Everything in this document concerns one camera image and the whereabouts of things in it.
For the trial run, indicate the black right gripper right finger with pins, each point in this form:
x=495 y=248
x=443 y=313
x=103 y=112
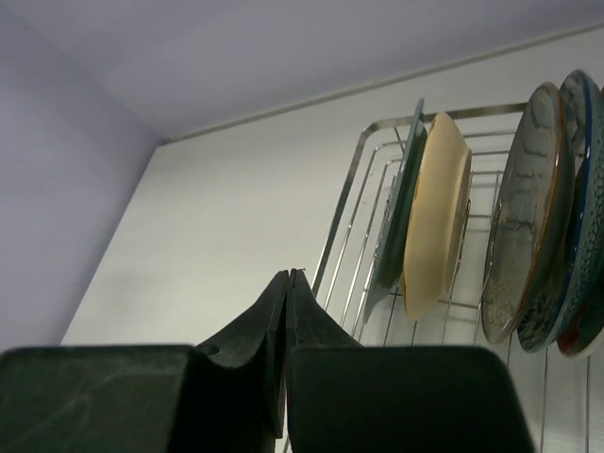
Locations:
x=306 y=322

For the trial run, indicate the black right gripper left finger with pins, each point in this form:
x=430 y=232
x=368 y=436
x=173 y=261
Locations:
x=242 y=367

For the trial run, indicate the teal green plate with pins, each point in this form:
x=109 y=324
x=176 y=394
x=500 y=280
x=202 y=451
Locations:
x=388 y=265

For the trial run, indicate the cream bird plate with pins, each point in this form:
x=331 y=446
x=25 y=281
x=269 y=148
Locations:
x=438 y=218

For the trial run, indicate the grey reindeer plate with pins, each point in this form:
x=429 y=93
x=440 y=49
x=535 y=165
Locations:
x=531 y=215

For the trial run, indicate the blue floral plate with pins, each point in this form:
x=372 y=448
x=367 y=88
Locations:
x=556 y=307

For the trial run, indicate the red and teal plate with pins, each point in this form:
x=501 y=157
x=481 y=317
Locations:
x=584 y=334

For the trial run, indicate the metal wire dish rack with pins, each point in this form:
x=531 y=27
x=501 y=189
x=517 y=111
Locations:
x=562 y=398

